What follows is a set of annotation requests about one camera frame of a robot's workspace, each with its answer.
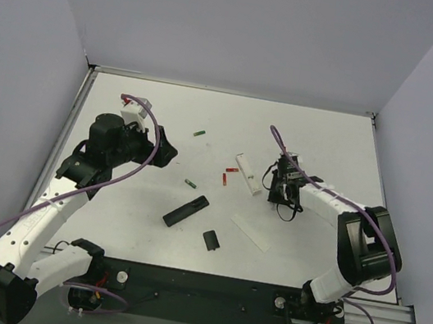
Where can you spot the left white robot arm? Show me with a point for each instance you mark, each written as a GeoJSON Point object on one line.
{"type": "Point", "coordinates": [24, 276]}

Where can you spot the green yellow battery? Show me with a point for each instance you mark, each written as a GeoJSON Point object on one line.
{"type": "Point", "coordinates": [190, 184]}
{"type": "Point", "coordinates": [198, 133]}

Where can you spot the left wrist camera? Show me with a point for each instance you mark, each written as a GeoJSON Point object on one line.
{"type": "Point", "coordinates": [131, 111]}

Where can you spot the black remote control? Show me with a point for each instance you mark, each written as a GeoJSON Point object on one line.
{"type": "Point", "coordinates": [185, 211]}

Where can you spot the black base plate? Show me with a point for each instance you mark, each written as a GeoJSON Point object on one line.
{"type": "Point", "coordinates": [95, 299]}

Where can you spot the black battery cover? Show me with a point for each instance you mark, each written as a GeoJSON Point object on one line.
{"type": "Point", "coordinates": [211, 240]}

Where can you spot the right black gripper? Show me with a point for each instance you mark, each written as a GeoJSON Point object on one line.
{"type": "Point", "coordinates": [281, 190]}

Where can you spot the white stick with orange tip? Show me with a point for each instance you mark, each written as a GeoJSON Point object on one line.
{"type": "Point", "coordinates": [248, 173]}

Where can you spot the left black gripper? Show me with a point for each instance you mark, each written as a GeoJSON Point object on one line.
{"type": "Point", "coordinates": [156, 147]}

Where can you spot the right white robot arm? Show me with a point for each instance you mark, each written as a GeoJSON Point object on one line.
{"type": "Point", "coordinates": [367, 248]}

